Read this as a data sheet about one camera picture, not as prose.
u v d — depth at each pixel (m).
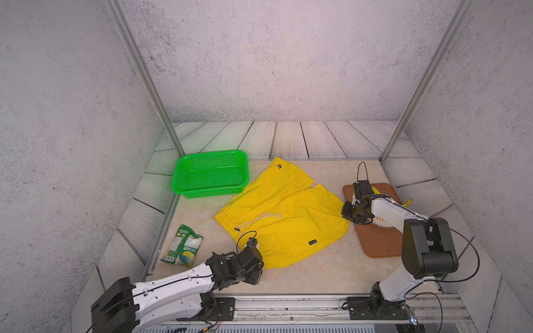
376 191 0.98
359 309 0.73
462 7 0.70
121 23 0.73
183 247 0.86
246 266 0.61
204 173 1.14
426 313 0.74
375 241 0.90
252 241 0.75
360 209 0.72
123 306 0.41
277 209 0.99
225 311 0.72
